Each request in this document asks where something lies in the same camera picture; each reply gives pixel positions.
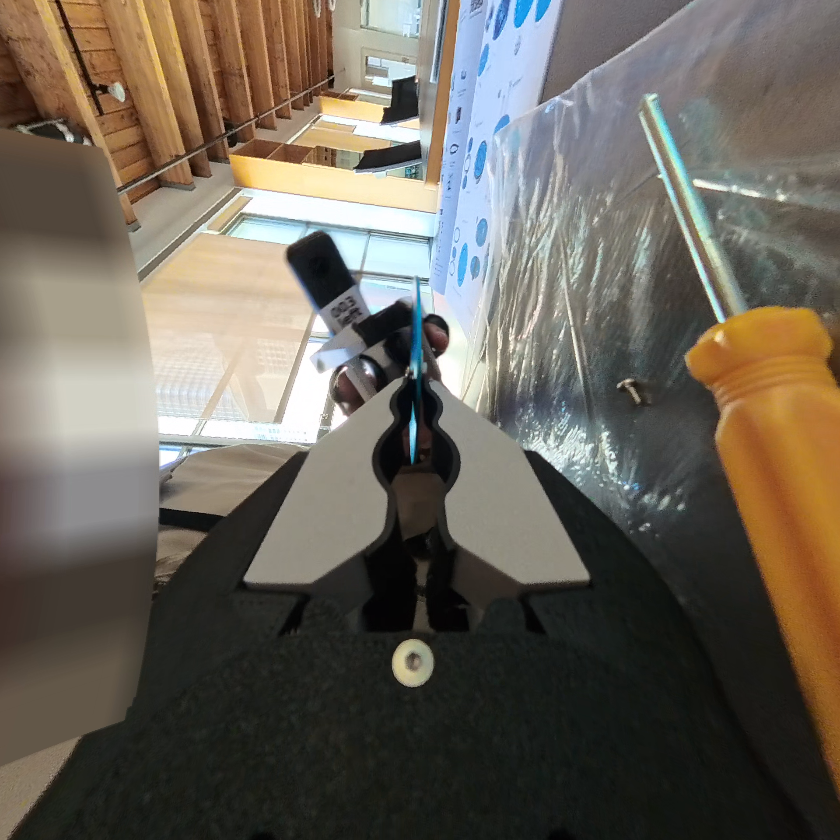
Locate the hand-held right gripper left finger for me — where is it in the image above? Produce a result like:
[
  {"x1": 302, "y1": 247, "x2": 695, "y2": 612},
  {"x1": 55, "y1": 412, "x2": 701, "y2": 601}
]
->
[{"x1": 243, "y1": 379, "x2": 412, "y2": 618}]

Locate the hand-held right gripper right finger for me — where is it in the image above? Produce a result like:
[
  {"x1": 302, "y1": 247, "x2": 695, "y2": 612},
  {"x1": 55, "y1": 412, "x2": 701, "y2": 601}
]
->
[{"x1": 423, "y1": 379, "x2": 590, "y2": 611}]

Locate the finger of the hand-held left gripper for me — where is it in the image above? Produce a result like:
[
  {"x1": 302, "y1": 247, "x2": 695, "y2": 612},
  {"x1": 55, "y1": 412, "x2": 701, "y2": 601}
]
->
[{"x1": 310, "y1": 325, "x2": 371, "y2": 375}]

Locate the blue round metal disc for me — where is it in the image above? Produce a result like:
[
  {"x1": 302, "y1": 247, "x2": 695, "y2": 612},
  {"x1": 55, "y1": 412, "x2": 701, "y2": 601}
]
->
[{"x1": 407, "y1": 276, "x2": 425, "y2": 464}]

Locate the dark grey desk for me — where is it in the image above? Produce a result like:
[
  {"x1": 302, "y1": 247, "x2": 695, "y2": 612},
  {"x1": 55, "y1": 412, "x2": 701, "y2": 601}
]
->
[{"x1": 462, "y1": 0, "x2": 840, "y2": 840}]

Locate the person's left hand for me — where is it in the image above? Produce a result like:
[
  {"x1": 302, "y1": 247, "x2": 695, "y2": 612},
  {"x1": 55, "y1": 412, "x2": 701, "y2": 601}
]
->
[{"x1": 330, "y1": 315, "x2": 452, "y2": 416}]

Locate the large glass window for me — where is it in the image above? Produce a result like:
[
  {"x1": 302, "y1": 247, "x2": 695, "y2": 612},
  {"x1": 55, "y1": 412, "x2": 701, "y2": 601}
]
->
[{"x1": 139, "y1": 215, "x2": 435, "y2": 454}]

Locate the black hanging panel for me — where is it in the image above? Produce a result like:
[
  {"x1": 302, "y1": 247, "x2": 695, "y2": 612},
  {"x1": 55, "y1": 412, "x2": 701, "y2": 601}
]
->
[
  {"x1": 353, "y1": 140, "x2": 423, "y2": 175},
  {"x1": 379, "y1": 74, "x2": 421, "y2": 126}
]

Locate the white printed instruction sheet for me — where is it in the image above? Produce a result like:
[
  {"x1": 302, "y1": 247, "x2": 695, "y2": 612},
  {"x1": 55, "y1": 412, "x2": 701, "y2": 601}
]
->
[{"x1": 430, "y1": 0, "x2": 565, "y2": 337}]

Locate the clear plastic bag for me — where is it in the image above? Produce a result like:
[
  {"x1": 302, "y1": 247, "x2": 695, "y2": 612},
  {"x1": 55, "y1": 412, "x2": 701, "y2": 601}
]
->
[{"x1": 462, "y1": 0, "x2": 840, "y2": 723}]

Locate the orange handled screwdriver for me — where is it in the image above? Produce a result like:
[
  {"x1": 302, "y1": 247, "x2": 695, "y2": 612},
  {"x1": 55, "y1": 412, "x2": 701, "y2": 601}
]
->
[{"x1": 640, "y1": 93, "x2": 840, "y2": 788}]

